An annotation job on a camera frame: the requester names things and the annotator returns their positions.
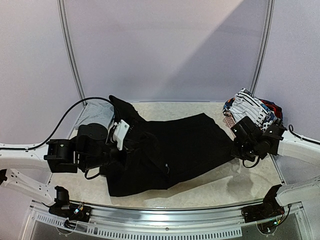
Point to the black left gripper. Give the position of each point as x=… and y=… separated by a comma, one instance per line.
x=123, y=162

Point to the black shirt with buttons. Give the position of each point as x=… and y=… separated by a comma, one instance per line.
x=160, y=154

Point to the grey tank top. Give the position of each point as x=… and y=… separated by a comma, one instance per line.
x=96, y=111

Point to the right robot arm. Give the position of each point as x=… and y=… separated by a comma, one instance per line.
x=251, y=144

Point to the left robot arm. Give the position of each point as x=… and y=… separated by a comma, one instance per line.
x=93, y=147

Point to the pink perforated laundry basket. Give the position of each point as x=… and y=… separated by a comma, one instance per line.
x=230, y=121

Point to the white striped garment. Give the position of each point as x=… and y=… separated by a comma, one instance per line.
x=245, y=104

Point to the colourful patterned garment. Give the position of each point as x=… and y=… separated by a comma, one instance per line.
x=226, y=112

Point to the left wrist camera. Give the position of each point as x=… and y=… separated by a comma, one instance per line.
x=117, y=133

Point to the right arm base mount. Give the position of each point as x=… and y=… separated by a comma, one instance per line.
x=263, y=211

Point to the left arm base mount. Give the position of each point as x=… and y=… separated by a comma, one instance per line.
x=74, y=211

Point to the aluminium front rail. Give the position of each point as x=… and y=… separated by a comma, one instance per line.
x=223, y=222

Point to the right aluminium corner post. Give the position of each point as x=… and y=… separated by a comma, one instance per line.
x=263, y=44

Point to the aluminium corner post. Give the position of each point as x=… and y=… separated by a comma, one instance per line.
x=61, y=5
x=263, y=44

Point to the left aluminium corner post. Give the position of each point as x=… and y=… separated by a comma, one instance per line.
x=61, y=5

